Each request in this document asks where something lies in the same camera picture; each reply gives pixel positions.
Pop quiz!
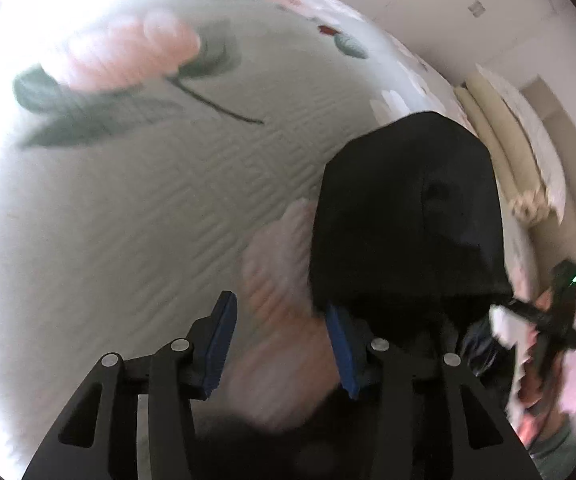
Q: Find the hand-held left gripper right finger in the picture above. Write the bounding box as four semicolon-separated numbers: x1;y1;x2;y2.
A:
325;304;542;480

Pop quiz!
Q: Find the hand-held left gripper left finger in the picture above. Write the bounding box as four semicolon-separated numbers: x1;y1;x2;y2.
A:
22;291;239;480

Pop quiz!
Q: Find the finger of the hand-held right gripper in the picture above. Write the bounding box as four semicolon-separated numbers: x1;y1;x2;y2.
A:
492;299;543;326

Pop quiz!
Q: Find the black garment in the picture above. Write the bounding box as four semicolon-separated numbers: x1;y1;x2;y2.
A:
193;112;516;480

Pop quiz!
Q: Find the person's right forearm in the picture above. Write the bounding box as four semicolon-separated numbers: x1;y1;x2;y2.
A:
516;360;571;441

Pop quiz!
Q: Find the floral quilted bed sheet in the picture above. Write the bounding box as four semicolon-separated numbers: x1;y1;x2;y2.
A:
0;0;543;480

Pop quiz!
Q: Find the white quilted cover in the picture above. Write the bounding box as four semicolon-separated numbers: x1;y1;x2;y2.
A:
475;62;568;223

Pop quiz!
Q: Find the cream rolled mat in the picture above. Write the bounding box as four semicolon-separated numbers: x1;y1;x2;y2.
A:
454;85;531;201
466;67;552;201

